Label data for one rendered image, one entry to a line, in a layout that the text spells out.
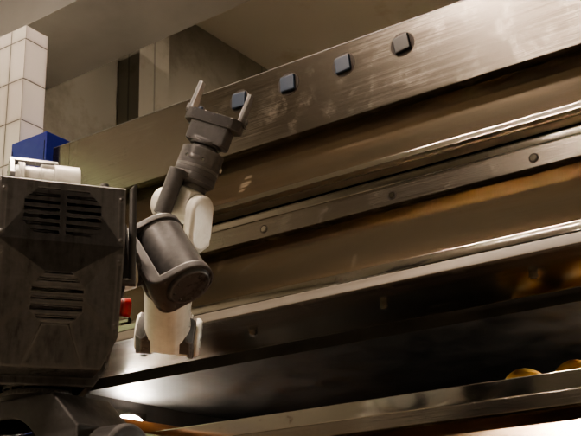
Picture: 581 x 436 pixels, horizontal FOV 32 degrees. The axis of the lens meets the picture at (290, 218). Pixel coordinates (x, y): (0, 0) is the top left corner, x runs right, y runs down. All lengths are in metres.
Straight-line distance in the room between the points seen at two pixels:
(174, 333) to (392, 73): 0.95
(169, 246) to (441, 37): 1.01
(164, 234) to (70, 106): 4.92
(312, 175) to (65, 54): 3.81
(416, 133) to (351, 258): 0.34
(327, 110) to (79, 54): 3.72
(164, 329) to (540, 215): 0.85
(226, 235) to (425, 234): 0.58
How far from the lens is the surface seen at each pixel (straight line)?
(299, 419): 2.41
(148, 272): 1.75
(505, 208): 2.28
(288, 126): 2.64
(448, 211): 2.35
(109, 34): 5.96
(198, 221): 1.99
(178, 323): 1.92
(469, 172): 2.33
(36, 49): 3.56
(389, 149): 2.44
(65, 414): 1.57
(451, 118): 2.41
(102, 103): 6.92
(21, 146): 3.30
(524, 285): 2.19
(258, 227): 2.60
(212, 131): 2.03
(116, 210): 1.62
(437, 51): 2.49
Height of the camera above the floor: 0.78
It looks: 20 degrees up
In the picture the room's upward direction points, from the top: 2 degrees counter-clockwise
